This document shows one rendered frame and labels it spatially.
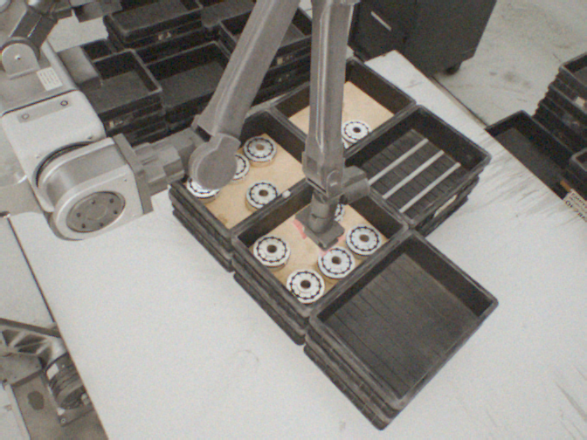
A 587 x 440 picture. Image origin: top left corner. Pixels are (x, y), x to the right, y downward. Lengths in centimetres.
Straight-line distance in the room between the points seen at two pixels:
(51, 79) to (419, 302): 105
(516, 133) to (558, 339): 136
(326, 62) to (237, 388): 90
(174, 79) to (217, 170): 180
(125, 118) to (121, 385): 117
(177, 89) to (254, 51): 175
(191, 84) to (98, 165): 182
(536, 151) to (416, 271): 143
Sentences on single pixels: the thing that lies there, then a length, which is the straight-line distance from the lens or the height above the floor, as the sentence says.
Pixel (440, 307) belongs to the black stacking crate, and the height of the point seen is 83.
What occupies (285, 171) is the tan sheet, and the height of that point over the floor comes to 83.
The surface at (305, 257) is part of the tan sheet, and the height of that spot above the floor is 83.
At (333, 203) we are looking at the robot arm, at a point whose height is 126.
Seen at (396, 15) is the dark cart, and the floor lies 51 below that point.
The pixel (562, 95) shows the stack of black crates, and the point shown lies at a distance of 290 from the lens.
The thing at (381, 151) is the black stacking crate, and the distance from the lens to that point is 184.
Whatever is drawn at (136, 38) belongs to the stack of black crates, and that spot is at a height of 54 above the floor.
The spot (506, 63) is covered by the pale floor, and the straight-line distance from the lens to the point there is 379.
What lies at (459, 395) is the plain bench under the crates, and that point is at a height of 70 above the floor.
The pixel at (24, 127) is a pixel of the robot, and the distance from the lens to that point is 94.
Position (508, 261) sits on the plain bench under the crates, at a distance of 189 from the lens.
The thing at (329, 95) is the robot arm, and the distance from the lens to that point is 104.
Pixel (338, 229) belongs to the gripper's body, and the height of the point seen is 115.
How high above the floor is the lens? 217
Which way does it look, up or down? 54 degrees down
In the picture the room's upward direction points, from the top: 7 degrees clockwise
